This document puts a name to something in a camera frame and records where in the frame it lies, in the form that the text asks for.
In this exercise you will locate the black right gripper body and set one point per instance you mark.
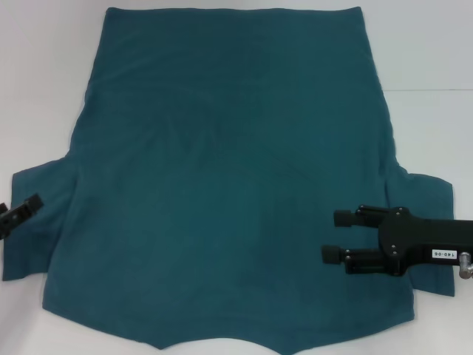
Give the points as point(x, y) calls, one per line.
point(414, 236)

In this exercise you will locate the blue T-shirt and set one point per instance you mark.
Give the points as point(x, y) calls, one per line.
point(236, 166)

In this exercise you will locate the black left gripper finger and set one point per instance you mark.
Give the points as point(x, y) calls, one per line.
point(26, 214)

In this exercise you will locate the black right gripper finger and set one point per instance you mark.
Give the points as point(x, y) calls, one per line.
point(330, 255)
point(341, 218)

